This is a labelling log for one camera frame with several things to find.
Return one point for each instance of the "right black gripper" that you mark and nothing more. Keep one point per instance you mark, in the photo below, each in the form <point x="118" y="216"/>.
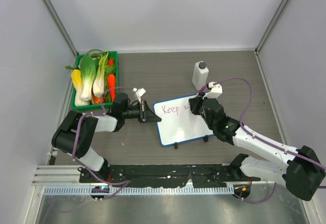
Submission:
<point x="195" y="103"/>

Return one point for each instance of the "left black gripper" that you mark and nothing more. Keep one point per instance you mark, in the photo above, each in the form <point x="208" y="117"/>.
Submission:
<point x="146" y="114"/>

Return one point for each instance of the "white marker pink cap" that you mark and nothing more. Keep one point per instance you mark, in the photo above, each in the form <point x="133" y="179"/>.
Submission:
<point x="201" y="90"/>

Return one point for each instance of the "blue framed whiteboard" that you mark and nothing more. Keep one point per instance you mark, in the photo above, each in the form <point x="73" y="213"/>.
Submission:
<point x="178" y="124"/>

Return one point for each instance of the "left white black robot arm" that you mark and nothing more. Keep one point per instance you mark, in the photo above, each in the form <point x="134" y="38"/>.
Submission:
<point x="75" y="134"/>

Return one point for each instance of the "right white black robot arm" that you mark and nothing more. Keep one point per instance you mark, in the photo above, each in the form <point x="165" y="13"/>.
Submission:
<point x="299" y="170"/>

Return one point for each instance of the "white bottle grey cap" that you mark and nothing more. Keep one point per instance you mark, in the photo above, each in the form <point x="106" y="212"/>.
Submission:
<point x="200" y="75"/>

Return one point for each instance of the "green plastic basket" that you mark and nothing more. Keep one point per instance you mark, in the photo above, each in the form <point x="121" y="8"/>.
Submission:
<point x="104" y="100"/>

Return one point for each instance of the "orange carrot toy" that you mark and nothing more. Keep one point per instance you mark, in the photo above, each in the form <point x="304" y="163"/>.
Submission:
<point x="111" y="82"/>

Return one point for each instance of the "pale green celery toy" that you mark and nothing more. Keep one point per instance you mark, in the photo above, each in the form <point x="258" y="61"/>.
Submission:
<point x="98" y="84"/>

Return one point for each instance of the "small red strawberry toy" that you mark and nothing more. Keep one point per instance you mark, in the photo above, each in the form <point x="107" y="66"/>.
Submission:
<point x="111" y="62"/>

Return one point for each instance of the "green bok choy toy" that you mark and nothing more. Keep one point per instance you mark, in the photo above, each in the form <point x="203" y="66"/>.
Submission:
<point x="88" y="74"/>

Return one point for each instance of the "yellow cabbage toy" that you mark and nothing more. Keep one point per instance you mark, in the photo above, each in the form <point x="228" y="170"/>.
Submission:
<point x="77" y="80"/>

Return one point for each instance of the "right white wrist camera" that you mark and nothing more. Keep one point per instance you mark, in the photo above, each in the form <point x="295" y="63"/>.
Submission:
<point x="215" y="90"/>

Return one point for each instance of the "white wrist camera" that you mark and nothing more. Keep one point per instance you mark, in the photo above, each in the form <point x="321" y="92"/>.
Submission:
<point x="215" y="90"/>
<point x="138" y="93"/>

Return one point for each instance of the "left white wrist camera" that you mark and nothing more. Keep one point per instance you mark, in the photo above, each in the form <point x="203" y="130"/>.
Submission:
<point x="138" y="93"/>

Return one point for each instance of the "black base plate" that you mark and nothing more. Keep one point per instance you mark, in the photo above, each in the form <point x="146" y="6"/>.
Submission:
<point x="173" y="175"/>

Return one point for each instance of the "aluminium frame rail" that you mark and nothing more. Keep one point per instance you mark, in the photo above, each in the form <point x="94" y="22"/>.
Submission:
<point x="73" y="174"/>

